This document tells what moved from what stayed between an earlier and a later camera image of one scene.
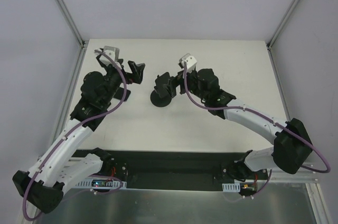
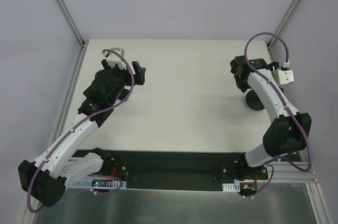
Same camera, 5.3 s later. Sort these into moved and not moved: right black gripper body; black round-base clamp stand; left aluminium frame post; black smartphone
Moved: right black gripper body; black round-base clamp stand
Not moved: black smartphone; left aluminium frame post
